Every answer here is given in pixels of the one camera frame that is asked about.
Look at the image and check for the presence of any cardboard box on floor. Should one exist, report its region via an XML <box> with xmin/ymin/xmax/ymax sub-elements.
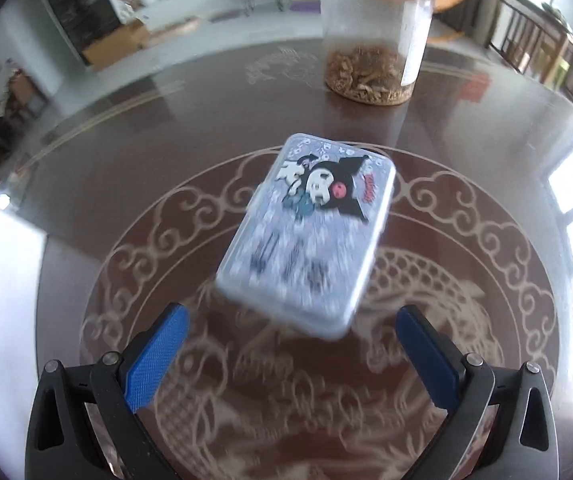
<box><xmin>82</xmin><ymin>20</ymin><xmax>150</xmax><ymax>72</ymax></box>

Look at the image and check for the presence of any clear jar black lid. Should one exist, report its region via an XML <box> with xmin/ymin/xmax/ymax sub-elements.
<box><xmin>320</xmin><ymin>0</ymin><xmax>434</xmax><ymax>106</ymax></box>

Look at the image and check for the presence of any clear cartoon plastic case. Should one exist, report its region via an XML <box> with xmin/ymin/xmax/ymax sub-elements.
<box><xmin>216</xmin><ymin>133</ymin><xmax>397</xmax><ymax>340</ymax></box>

